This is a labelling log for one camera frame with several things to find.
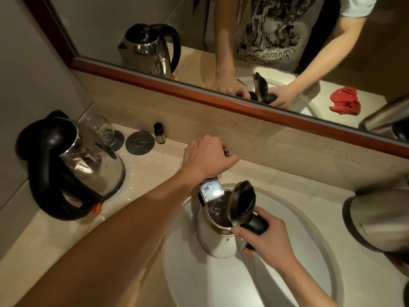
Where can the person's right hand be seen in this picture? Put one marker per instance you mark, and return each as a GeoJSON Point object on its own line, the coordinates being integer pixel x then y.
{"type": "Point", "coordinates": [271, 242]}

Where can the white sink basin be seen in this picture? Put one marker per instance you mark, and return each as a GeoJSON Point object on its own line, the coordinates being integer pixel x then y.
{"type": "Point", "coordinates": [217, 281]}

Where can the chrome sink faucet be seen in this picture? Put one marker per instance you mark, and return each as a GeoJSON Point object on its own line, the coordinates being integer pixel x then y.
{"type": "Point", "coordinates": [211, 190]}

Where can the steel kettle with lid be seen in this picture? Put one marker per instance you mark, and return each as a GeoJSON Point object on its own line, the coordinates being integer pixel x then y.
{"type": "Point", "coordinates": [217, 239]}

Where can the person's right thumb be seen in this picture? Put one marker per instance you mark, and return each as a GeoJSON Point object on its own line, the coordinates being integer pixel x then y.
{"type": "Point", "coordinates": [242, 232]}

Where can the person's left forearm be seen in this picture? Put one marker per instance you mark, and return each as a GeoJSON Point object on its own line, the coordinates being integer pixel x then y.
{"type": "Point", "coordinates": [115, 246]}

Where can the person's right forearm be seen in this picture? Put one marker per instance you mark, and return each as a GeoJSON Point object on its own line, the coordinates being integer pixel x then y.
{"type": "Point", "coordinates": [303, 287]}

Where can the person's left thumb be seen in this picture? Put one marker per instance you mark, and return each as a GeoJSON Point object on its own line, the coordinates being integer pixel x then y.
{"type": "Point", "coordinates": [228, 164]}

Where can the clear drinking glass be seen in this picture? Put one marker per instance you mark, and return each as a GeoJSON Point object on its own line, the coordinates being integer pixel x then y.
{"type": "Point", "coordinates": [101, 129]}

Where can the person's left hand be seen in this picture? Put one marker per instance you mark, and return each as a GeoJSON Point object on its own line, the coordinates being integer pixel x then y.
{"type": "Point", "coordinates": [204, 158]}

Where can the small dark bottle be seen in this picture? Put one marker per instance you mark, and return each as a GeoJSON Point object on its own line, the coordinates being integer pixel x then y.
{"type": "Point", "coordinates": [159, 134]}

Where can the black round coaster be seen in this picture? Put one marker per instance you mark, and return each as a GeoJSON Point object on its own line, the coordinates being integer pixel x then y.
{"type": "Point", "coordinates": [140, 142]}
{"type": "Point", "coordinates": [119, 142]}

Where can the brushed steel kettle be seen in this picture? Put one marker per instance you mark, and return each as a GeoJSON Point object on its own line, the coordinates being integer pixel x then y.
{"type": "Point", "coordinates": [377, 220]}

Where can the wood framed wall mirror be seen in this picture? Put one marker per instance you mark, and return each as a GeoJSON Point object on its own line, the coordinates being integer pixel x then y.
{"type": "Point", "coordinates": [198, 35]}

